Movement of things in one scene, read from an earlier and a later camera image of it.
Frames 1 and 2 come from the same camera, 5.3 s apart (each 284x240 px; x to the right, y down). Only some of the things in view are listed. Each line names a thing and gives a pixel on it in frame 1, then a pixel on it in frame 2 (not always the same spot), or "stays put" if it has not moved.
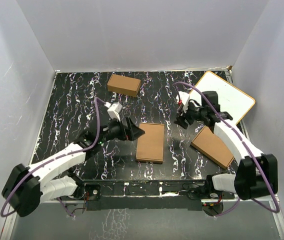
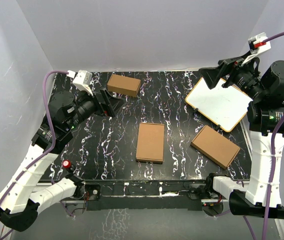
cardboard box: (150, 146) stays put
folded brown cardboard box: (123, 85) stays put
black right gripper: (180, 120) → (212, 74)
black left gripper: (129, 133) → (111, 103)
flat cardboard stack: (212, 146) stays put
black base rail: (146, 194) stays put
